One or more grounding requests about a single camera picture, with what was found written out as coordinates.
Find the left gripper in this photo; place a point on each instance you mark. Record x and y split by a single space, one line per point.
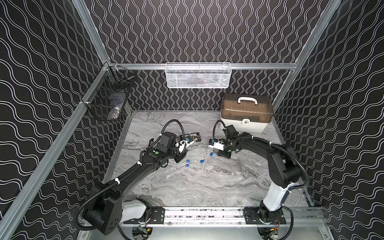
182 143

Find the white mesh wall basket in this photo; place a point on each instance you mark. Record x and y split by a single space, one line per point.
197 75

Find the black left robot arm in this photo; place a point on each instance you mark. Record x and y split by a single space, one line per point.
103 209

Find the white box brown lid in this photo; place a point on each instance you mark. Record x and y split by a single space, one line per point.
247 113

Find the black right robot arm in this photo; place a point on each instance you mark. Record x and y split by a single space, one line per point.
285 169

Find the black charging board with cable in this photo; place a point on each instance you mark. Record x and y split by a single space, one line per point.
193 137

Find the clear test tube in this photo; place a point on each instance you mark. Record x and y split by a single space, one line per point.
178 165
176 171

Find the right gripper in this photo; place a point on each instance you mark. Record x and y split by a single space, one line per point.
221 153

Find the black wire wall basket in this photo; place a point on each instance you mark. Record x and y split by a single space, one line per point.
108 102

